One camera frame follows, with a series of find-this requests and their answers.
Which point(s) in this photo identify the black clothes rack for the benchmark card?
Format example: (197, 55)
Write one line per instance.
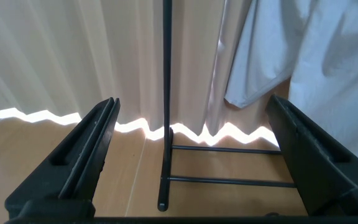
(167, 62)

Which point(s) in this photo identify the beige curtain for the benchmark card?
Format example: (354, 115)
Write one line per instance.
(57, 46)

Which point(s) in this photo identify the pale grey shorts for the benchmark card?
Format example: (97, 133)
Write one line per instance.
(337, 62)

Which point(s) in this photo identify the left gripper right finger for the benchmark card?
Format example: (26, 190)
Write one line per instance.
(315, 174)

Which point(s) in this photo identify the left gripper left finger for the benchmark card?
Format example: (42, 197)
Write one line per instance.
(57, 174)

